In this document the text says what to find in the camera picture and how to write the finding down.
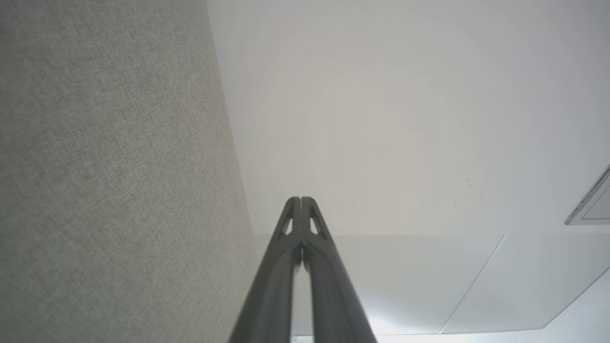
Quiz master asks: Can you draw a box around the white framed panel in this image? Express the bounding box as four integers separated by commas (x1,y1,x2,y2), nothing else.
564,164,610,227

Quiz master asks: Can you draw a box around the grey fabric covered surface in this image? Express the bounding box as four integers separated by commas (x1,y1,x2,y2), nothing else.
0,0,260,343

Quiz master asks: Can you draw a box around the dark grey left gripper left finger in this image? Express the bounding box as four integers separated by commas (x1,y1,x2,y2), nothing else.
229,196,303,343

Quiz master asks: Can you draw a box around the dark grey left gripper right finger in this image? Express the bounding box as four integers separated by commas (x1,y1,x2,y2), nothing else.
302,196,377,343

